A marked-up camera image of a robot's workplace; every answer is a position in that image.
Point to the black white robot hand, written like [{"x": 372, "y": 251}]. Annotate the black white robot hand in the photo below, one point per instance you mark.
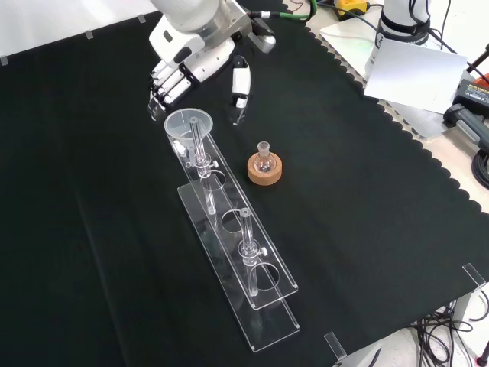
[{"x": 198, "y": 57}]

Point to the clear plastic funnel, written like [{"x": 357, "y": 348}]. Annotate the clear plastic funnel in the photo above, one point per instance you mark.
[{"x": 175, "y": 123}]

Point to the clear acrylic funnel stand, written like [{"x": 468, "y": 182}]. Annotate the clear acrylic funnel stand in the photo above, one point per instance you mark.
[{"x": 267, "y": 329}]

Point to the clear plastic cloth clip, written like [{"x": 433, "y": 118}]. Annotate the clear plastic cloth clip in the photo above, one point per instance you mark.
[
  {"x": 141, "y": 18},
  {"x": 4, "y": 60},
  {"x": 473, "y": 277},
  {"x": 334, "y": 346},
  {"x": 89, "y": 34}
]

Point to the small round-bottom glass flask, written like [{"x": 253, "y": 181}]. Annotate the small round-bottom glass flask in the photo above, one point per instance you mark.
[{"x": 264, "y": 164}]

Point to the yellow stop button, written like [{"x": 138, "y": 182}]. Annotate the yellow stop button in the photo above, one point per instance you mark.
[{"x": 353, "y": 5}]

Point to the black bench cloth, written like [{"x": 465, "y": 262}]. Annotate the black bench cloth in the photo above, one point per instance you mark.
[{"x": 344, "y": 191}]

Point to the white paper card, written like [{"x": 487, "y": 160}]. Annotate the white paper card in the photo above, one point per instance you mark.
[{"x": 416, "y": 76}]

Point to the black grey clamp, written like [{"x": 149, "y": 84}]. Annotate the black grey clamp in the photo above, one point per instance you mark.
[{"x": 468, "y": 128}]

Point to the black orange power adapter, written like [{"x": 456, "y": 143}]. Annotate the black orange power adapter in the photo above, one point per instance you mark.
[{"x": 474, "y": 95}]

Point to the black tripod leg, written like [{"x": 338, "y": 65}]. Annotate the black tripod leg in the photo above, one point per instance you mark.
[{"x": 477, "y": 61}]

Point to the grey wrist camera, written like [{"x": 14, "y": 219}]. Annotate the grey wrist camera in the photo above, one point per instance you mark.
[{"x": 263, "y": 36}]

